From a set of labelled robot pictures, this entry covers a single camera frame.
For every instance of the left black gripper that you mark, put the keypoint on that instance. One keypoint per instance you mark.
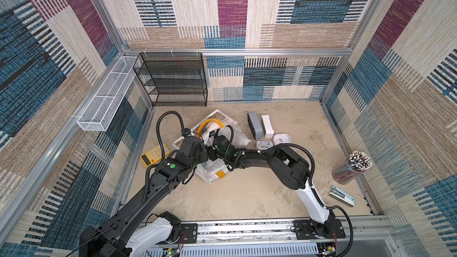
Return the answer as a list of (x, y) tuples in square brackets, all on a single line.
[(204, 156)]

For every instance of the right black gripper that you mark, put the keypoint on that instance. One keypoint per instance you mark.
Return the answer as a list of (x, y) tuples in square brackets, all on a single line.
[(214, 151)]

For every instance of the white canvas tote bag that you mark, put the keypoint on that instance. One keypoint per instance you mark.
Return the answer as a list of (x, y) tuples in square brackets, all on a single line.
[(230, 139)]

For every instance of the small white gadget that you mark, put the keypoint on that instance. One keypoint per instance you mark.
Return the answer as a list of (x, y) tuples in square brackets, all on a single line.
[(264, 145)]

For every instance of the grey white device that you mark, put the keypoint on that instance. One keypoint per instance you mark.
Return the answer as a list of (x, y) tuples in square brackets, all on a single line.
[(255, 126)]

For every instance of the white cube digital clock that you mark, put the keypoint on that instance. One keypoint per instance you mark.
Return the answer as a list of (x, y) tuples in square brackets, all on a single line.
[(267, 126)]

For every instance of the white square alarm clock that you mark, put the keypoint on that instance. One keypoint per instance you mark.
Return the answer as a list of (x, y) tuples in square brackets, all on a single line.
[(281, 138)]

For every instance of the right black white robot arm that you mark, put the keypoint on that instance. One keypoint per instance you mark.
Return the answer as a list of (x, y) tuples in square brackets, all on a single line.
[(294, 166)]

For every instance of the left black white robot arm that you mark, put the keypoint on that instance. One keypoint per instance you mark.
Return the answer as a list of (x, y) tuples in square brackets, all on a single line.
[(150, 192)]

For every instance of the yellow calculator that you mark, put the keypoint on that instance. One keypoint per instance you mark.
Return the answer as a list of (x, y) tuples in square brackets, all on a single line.
[(152, 156)]

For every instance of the black mesh shelf rack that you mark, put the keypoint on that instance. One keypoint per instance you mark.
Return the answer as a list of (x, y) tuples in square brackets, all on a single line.
[(173, 79)]

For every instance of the cup of pencils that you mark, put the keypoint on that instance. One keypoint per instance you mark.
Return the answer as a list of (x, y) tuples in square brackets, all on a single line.
[(356, 164)]

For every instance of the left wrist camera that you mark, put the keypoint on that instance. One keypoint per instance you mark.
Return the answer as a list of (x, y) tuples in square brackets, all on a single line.
[(186, 132)]

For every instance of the white wire mesh basket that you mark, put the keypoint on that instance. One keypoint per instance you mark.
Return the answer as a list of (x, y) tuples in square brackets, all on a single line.
[(98, 115)]

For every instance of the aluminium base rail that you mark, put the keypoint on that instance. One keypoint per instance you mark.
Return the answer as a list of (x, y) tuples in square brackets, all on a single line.
[(365, 237)]

